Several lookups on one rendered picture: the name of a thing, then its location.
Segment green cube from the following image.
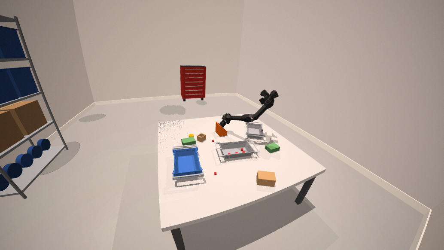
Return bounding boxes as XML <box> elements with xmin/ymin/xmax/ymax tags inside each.
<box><xmin>265</xmin><ymin>143</ymin><xmax>280</xmax><ymax>153</ymax></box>
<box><xmin>181</xmin><ymin>137</ymin><xmax>196</xmax><ymax>146</ymax></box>

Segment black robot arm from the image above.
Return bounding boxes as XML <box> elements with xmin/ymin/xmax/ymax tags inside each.
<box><xmin>219</xmin><ymin>90</ymin><xmax>278</xmax><ymax>128</ymax></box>

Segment tan open box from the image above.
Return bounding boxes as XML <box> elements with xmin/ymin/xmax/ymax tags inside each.
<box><xmin>197</xmin><ymin>133</ymin><xmax>206</xmax><ymax>142</ymax></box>

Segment tan rectangular block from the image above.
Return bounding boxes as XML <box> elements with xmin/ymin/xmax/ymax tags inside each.
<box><xmin>256</xmin><ymin>171</ymin><xmax>276</xmax><ymax>187</ymax></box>

